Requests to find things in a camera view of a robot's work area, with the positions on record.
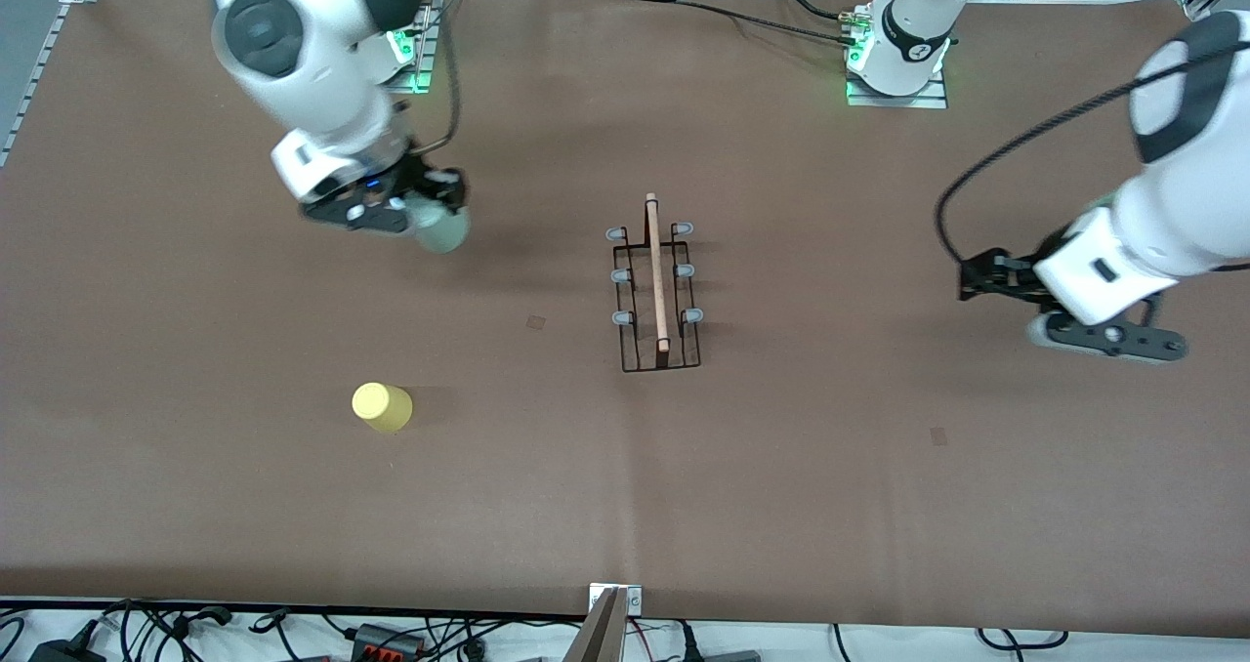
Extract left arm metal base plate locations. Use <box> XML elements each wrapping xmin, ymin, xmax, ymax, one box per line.
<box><xmin>845</xmin><ymin>66</ymin><xmax>949</xmax><ymax>110</ymax></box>

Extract looped black cable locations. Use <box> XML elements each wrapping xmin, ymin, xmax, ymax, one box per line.
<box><xmin>975</xmin><ymin>627</ymin><xmax>1067</xmax><ymax>655</ymax></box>

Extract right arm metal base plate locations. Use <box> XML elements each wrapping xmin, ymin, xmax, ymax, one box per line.
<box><xmin>376</xmin><ymin>0</ymin><xmax>437</xmax><ymax>95</ymax></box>

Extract black power adapter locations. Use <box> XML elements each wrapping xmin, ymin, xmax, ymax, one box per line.
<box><xmin>27</xmin><ymin>636</ymin><xmax>110</xmax><ymax>662</ymax></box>

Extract black cable on table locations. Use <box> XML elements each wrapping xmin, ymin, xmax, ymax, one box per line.
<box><xmin>625</xmin><ymin>0</ymin><xmax>862</xmax><ymax>50</ymax></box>

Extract black connector with red tabs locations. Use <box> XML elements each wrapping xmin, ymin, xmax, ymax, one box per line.
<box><xmin>350</xmin><ymin>622</ymin><xmax>428</xmax><ymax>659</ymax></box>

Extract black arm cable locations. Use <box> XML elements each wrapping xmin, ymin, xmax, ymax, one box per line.
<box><xmin>934</xmin><ymin>41</ymin><xmax>1250</xmax><ymax>265</ymax></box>
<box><xmin>408</xmin><ymin>0</ymin><xmax>463</xmax><ymax>157</ymax></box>

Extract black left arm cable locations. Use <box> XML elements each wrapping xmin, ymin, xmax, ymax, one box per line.
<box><xmin>934</xmin><ymin>41</ymin><xmax>1250</xmax><ymax>265</ymax></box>

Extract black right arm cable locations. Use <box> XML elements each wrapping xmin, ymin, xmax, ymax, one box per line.
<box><xmin>408</xmin><ymin>0</ymin><xmax>463</xmax><ymax>157</ymax></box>

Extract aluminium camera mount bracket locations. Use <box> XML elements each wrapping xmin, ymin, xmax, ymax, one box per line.
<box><xmin>562</xmin><ymin>583</ymin><xmax>645</xmax><ymax>662</ymax></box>

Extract black wire cup holder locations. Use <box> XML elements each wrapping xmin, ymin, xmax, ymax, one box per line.
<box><xmin>604</xmin><ymin>192</ymin><xmax>705</xmax><ymax>375</ymax></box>

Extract pale green plastic cup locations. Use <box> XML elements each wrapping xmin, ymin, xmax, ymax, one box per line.
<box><xmin>407</xmin><ymin>200</ymin><xmax>474</xmax><ymax>256</ymax></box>

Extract tangled black cables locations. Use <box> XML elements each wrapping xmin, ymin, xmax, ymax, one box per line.
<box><xmin>0</xmin><ymin>599</ymin><xmax>587</xmax><ymax>662</ymax></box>

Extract yellow plastic cup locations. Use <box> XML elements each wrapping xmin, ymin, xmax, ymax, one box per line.
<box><xmin>351</xmin><ymin>382</ymin><xmax>414</xmax><ymax>435</ymax></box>

